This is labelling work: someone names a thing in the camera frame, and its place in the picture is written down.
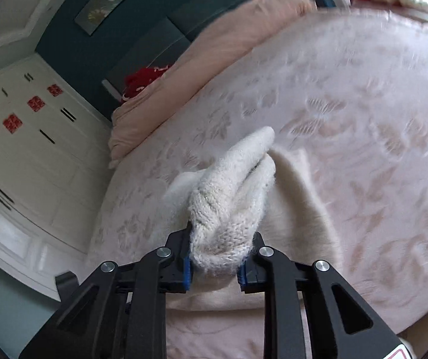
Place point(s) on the framed wall picture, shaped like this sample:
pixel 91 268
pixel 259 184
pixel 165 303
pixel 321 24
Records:
pixel 105 3

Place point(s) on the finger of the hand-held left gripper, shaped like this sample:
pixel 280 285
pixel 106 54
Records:
pixel 66 284

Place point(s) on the bed with pink floral sheet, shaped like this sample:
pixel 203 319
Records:
pixel 367 119

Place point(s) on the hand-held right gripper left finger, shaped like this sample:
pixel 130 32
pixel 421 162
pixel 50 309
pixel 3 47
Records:
pixel 187 275

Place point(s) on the cream knit sweater black hearts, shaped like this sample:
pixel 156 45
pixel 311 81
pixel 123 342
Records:
pixel 228 217

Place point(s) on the teal upholstered headboard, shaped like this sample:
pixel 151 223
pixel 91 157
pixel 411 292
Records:
pixel 154 48

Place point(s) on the red embroidered pillow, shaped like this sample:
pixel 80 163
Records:
pixel 142 78

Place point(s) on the red paper decoration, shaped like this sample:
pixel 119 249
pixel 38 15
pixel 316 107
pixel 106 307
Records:
pixel 36 104
pixel 12 123
pixel 55 90

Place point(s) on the pink duvet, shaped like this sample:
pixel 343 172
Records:
pixel 217 45

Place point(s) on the white wardrobe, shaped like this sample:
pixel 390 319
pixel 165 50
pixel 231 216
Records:
pixel 49 179

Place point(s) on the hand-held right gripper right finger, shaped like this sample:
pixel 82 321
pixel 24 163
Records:
pixel 241 276

